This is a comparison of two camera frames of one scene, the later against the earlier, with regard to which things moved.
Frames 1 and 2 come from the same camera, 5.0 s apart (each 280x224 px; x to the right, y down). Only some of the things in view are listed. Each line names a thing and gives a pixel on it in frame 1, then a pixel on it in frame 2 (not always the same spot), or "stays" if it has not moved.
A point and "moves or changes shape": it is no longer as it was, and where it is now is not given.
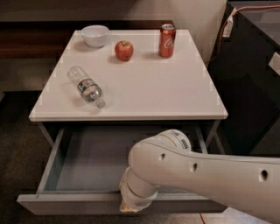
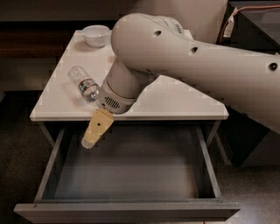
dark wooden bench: x=51 y=38 stays
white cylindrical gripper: x=136 y=199 to x=115 y=101
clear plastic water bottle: x=88 y=88 stays
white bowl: x=94 y=35 stays
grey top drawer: x=86 y=163 moves or changes shape
